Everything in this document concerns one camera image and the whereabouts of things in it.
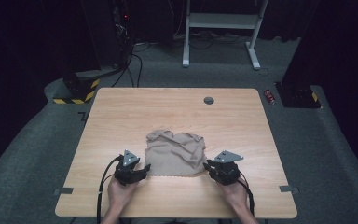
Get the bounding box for dark equipment cabinet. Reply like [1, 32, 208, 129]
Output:
[79, 0, 133, 73]

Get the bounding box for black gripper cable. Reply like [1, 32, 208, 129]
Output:
[96, 154, 123, 224]
[237, 171, 256, 217]

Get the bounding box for beige cloth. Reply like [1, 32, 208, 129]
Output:
[144, 129, 208, 178]

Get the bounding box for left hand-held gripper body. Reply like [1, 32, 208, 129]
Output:
[114, 149, 142, 187]

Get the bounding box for white metal stand frame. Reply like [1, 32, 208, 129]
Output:
[181, 0, 270, 71]

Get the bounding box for person's left hand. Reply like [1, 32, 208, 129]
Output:
[106, 176, 140, 217]

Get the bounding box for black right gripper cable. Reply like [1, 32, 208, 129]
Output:
[237, 171, 256, 217]

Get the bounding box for black floor tape mark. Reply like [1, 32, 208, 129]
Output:
[76, 111, 90, 123]

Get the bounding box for black floor cables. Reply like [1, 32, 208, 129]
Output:
[111, 41, 152, 89]

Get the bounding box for grey tape strip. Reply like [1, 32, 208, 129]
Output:
[278, 185, 300, 194]
[53, 187, 75, 197]

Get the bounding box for black base with yellow corner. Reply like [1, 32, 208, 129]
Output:
[274, 81, 323, 109]

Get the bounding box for person's right hand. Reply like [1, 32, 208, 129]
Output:
[217, 178, 252, 214]

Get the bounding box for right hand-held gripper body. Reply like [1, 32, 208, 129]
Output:
[212, 149, 245, 187]

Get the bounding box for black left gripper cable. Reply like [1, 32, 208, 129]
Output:
[96, 154, 123, 224]

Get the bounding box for red can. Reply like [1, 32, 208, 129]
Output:
[263, 89, 277, 106]

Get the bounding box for black yellow striped base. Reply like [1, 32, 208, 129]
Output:
[52, 72, 102, 105]

